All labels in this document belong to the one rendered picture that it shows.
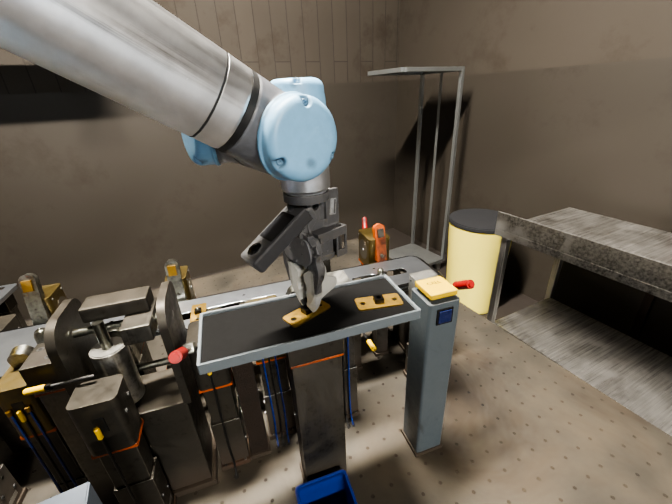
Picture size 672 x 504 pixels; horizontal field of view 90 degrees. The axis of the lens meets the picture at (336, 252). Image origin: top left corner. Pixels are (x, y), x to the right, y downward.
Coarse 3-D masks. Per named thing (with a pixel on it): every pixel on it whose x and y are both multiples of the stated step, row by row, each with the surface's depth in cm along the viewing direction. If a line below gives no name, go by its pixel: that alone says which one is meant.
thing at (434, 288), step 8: (424, 280) 68; (432, 280) 68; (440, 280) 68; (424, 288) 65; (432, 288) 65; (440, 288) 65; (448, 288) 65; (456, 288) 65; (432, 296) 63; (440, 296) 64
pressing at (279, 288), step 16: (416, 256) 114; (352, 272) 105; (368, 272) 105; (384, 272) 105; (256, 288) 99; (272, 288) 98; (400, 288) 95; (192, 304) 93; (208, 304) 92; (224, 304) 92; (112, 320) 87; (0, 336) 83; (16, 336) 83; (32, 336) 83; (96, 336) 82; (0, 352) 78; (0, 368) 73
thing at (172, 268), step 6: (168, 264) 95; (174, 264) 95; (168, 270) 94; (174, 270) 95; (180, 270) 97; (168, 276) 95; (174, 276) 96; (180, 276) 96; (174, 282) 96; (180, 282) 96; (174, 288) 96; (180, 288) 97; (180, 294) 97; (180, 300) 97
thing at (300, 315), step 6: (306, 306) 59; (324, 306) 61; (294, 312) 59; (300, 312) 59; (306, 312) 58; (312, 312) 59; (318, 312) 59; (288, 318) 58; (294, 318) 58; (300, 318) 58; (306, 318) 58; (294, 324) 56; (300, 324) 56
